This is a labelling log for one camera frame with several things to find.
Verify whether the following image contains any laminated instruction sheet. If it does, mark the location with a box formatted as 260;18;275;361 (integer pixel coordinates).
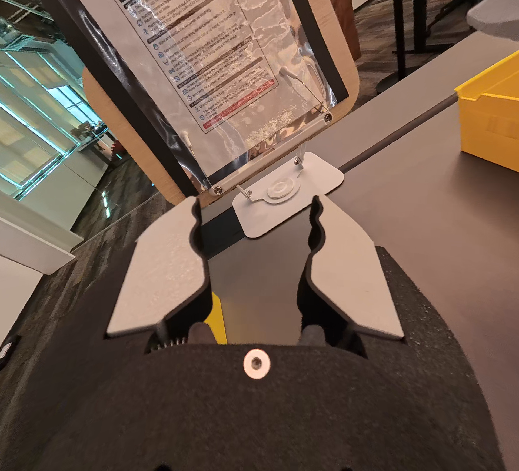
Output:
24;0;350;192

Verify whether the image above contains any black pole stand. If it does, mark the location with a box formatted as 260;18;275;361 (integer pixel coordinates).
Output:
376;0;418;94

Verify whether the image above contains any white document stand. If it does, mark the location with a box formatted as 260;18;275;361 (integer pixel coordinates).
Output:
180;67;344;239

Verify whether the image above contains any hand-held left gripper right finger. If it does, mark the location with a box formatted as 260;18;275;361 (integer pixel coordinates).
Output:
297;194;406;345

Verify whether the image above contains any brown wooden post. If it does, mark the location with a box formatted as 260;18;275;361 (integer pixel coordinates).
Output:
320;0;361;61

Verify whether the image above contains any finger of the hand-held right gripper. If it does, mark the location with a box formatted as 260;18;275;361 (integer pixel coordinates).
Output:
465;0;519;40

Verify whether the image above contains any rounded wooden board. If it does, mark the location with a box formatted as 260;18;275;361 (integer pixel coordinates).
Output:
82;0;360;205

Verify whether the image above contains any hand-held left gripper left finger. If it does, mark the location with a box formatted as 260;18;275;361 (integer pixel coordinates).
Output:
105;196;214;344

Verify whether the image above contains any black desk frame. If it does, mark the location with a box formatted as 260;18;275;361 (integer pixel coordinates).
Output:
405;0;463;54

